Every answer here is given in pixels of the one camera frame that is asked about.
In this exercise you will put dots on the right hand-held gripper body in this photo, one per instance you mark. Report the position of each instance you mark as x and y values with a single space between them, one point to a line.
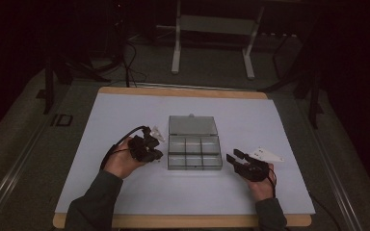
257 170

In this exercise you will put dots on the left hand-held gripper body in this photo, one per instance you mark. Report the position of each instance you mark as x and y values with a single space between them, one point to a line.
141 149

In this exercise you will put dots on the clear plastic compartment box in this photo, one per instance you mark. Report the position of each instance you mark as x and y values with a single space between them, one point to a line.
194 150

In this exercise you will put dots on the person's right hand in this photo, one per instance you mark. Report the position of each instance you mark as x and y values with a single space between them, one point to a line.
263 189

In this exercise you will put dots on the person's left hand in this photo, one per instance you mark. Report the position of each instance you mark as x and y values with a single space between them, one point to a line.
122 163

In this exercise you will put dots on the white table mat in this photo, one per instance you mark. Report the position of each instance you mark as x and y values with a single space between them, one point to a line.
186 106

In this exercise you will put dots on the black metal stand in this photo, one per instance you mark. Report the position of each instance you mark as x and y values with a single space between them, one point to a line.
313 96
49 83

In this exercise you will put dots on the white metal stand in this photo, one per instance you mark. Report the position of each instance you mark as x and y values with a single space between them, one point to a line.
215 25

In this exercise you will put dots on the aluminium floor rail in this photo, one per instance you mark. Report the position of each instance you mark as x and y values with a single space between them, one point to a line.
13 170
337 179

